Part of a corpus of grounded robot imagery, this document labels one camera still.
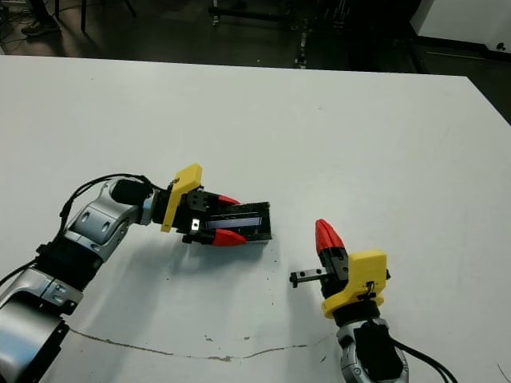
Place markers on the person with brown shoes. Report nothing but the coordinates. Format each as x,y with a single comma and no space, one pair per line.
40,28

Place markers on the black wheeled cart frame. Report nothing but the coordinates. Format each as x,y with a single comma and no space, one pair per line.
255,15

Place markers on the black folded tripods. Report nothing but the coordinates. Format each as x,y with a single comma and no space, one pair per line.
339,14

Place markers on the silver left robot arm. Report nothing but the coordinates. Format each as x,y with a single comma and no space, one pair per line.
96,223

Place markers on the black metal chair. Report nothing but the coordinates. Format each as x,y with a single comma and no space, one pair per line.
84,12

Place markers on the white cabinet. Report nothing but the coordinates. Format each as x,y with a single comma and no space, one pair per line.
459,20

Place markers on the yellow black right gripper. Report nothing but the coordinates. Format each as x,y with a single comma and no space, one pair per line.
367,275

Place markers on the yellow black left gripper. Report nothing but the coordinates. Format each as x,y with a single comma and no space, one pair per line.
185,187

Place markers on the black box lid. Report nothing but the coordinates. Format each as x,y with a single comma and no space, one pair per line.
259,229

